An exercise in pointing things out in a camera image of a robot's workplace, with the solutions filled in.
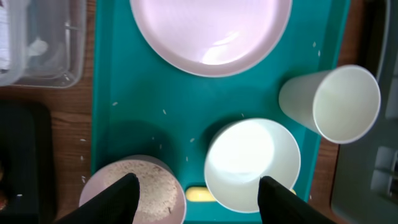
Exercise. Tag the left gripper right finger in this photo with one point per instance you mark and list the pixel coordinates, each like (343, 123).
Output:
(278, 204)

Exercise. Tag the yellow plastic spoon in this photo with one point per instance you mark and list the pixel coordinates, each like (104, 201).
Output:
(203, 194)

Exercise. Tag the clear plastic bin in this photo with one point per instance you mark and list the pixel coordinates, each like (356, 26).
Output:
(42, 42)

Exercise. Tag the large white plate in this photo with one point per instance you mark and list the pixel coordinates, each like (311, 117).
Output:
(212, 38)

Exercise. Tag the small white bowl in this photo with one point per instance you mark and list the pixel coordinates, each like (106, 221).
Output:
(243, 152)

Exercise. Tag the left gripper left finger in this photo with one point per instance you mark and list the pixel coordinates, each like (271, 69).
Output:
(115, 205)

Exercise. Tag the pink bowl with crumbs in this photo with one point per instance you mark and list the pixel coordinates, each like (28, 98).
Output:
(161, 198)

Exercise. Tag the white paper cup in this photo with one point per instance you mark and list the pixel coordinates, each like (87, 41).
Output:
(341, 105)

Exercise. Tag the teal serving tray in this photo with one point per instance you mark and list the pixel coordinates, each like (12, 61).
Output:
(144, 105)

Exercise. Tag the black plastic tray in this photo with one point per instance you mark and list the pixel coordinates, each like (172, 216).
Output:
(28, 189)

